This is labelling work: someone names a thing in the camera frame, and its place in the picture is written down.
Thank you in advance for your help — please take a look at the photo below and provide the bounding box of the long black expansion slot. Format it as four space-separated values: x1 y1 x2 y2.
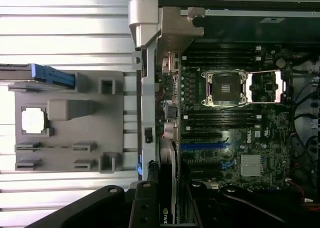
188 168 224 176
186 158 224 166
180 130 223 140

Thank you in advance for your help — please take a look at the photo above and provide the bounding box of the blue expansion slot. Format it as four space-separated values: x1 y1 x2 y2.
180 142 227 151

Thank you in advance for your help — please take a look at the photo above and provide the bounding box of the silver finned heat sink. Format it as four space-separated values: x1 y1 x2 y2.
239 154 264 178

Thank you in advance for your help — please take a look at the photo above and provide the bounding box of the black RAM slot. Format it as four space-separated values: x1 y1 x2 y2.
183 116 261 121
183 111 261 117
183 124 261 130
183 120 261 126

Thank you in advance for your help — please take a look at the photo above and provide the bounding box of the green Dell motherboard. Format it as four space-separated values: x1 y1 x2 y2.
178 44 305 191

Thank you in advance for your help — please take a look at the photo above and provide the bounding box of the grey parts rack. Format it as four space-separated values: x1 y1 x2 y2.
7 71 125 174

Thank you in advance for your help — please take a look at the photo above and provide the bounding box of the green RAM stick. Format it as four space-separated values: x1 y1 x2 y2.
15 143 98 150

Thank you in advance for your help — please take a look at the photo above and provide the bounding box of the grey metal PC case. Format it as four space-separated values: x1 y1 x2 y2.
127 0 320 196

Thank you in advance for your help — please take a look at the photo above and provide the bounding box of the CPU socket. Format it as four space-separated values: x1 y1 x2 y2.
201 69 251 109

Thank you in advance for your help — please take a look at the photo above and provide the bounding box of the silver CPU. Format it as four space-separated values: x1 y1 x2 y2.
21 107 49 134

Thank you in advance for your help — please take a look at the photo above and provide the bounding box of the metal socket cover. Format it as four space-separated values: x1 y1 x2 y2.
246 69 285 104

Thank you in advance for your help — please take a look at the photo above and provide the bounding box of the hard disk with blue caddy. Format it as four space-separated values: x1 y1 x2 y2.
0 62 76 89

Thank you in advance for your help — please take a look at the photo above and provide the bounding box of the coloured power wire bundle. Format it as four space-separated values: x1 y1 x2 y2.
301 196 320 211

